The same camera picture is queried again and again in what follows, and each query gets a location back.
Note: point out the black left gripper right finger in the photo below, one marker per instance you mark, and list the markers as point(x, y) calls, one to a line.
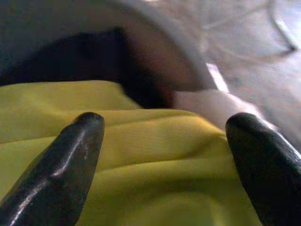
point(270, 176)

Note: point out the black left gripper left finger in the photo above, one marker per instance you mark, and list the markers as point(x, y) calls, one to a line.
point(51, 179)

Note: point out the white crumpled garment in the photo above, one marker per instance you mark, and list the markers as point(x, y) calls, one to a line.
point(211, 106)

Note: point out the grey round tub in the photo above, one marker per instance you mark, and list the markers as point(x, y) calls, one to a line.
point(164, 47)

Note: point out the lime green garment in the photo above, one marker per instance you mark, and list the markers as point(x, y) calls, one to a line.
point(152, 164)

